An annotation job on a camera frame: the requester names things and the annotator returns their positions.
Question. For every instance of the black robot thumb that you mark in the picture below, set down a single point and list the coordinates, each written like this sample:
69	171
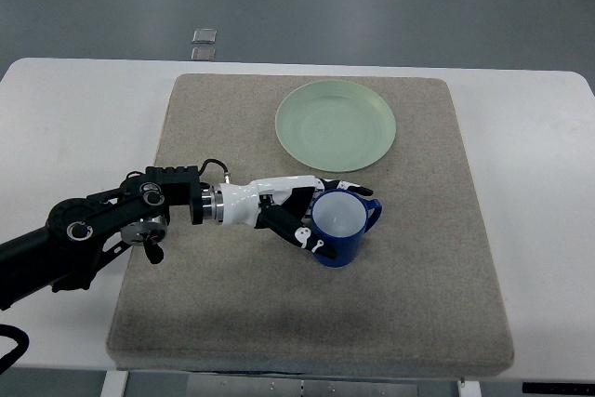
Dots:
294	231

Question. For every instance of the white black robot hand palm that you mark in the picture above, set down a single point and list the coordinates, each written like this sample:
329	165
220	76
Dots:
243	203

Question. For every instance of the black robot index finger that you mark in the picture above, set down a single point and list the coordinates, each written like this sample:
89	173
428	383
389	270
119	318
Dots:
337	184

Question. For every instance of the blue mug white inside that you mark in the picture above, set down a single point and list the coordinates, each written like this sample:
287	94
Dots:
342	218

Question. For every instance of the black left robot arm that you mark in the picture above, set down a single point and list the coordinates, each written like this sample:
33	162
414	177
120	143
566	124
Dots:
81	236

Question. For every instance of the light green plate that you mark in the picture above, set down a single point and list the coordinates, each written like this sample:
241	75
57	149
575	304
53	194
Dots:
335	125

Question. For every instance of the lower metal floor plate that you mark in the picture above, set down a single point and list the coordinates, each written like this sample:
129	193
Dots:
200	53

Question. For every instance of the metal floor plate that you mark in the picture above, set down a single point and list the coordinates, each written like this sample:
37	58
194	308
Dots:
200	53
204	36

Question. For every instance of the upper metal floor plate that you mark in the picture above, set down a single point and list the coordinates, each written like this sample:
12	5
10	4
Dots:
204	36

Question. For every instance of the beige felt mat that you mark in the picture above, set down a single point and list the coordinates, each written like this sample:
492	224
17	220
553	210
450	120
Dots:
421	299

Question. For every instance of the black device under table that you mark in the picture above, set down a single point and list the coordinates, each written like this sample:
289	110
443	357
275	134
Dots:
558	388

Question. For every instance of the metal table frame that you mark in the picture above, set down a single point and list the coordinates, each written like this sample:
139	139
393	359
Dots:
115	384

